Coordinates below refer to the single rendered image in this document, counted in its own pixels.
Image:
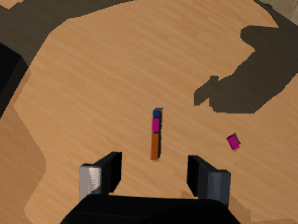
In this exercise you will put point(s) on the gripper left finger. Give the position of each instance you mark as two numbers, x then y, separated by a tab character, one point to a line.
102	177

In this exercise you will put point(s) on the small magenta block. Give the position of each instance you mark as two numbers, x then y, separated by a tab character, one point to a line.
155	124
233	142

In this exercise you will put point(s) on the small blue block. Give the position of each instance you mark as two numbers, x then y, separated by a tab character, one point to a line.
156	113

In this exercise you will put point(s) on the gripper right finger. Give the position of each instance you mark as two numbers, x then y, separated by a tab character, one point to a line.
207	182

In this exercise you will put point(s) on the orange-brown rectangular rod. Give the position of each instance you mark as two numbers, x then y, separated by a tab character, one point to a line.
154	146

